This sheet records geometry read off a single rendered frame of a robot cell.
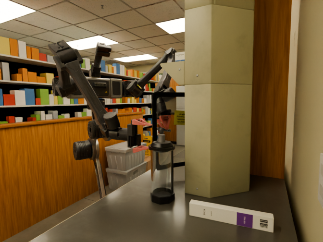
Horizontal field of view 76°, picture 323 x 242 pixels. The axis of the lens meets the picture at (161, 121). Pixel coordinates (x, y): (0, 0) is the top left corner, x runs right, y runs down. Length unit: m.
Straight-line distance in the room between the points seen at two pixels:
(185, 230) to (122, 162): 2.47
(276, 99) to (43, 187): 2.51
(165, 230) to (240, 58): 0.70
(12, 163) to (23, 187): 0.29
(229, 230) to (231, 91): 0.51
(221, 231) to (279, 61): 0.84
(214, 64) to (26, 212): 2.48
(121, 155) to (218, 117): 2.38
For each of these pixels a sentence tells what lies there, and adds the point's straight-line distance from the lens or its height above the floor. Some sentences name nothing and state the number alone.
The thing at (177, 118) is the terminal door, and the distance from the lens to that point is 1.09.
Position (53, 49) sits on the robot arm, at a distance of 1.09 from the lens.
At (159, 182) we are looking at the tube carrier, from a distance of 0.84.
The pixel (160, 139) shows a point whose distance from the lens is 0.82.
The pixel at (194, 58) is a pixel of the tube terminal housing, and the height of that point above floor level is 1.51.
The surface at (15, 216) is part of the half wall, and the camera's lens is 2.77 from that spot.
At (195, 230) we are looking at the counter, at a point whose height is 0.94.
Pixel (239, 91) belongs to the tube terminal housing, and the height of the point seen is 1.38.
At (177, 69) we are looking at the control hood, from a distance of 0.90.
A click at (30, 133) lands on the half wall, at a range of 2.63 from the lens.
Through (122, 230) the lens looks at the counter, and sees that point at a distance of 0.74.
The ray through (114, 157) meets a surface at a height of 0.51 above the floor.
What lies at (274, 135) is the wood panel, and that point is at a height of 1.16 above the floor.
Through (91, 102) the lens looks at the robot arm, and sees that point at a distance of 0.99.
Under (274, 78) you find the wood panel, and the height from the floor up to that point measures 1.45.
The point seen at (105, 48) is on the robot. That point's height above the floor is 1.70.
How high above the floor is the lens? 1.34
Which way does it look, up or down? 5 degrees down
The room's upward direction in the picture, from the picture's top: 1 degrees counter-clockwise
